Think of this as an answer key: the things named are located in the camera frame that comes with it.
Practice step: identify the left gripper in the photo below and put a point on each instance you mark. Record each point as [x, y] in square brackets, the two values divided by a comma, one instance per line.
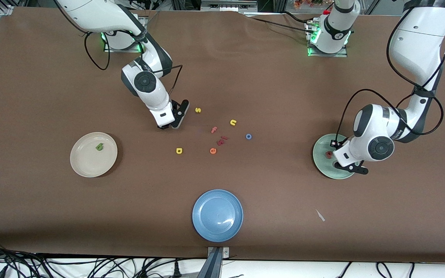
[335, 144]

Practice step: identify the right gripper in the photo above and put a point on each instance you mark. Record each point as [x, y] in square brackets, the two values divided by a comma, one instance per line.
[163, 127]

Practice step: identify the pink letter p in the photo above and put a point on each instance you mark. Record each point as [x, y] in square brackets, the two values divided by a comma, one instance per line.
[328, 155]

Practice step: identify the green letter b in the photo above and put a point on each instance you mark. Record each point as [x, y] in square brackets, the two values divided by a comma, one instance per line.
[99, 147]

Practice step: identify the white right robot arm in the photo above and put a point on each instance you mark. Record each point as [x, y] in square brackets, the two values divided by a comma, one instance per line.
[102, 15]

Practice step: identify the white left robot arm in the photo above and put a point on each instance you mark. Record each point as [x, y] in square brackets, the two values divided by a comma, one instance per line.
[419, 42]

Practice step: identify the pale green round plate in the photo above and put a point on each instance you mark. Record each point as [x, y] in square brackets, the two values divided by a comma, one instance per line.
[321, 164]

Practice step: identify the white paper scrap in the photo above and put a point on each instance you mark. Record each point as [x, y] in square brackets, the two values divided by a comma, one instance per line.
[320, 215]

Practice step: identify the beige round plate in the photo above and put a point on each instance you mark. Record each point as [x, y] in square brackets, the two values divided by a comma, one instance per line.
[87, 162]

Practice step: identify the blue round plate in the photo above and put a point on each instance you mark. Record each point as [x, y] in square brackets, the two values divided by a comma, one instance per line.
[217, 215]

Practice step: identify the orange artificial flowers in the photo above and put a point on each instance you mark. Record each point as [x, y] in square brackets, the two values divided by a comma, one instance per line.
[307, 3]

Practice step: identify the black power plug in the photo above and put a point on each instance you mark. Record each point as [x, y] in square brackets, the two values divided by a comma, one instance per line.
[176, 270]

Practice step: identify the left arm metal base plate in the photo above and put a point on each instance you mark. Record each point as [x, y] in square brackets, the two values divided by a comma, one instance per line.
[323, 54]

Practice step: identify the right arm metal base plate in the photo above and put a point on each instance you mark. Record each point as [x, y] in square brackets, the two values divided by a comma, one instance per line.
[108, 49]

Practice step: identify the aluminium frame structure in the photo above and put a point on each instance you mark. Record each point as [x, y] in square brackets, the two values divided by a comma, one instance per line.
[226, 4]

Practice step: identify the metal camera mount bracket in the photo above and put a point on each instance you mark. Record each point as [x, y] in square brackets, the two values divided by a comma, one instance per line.
[214, 262]

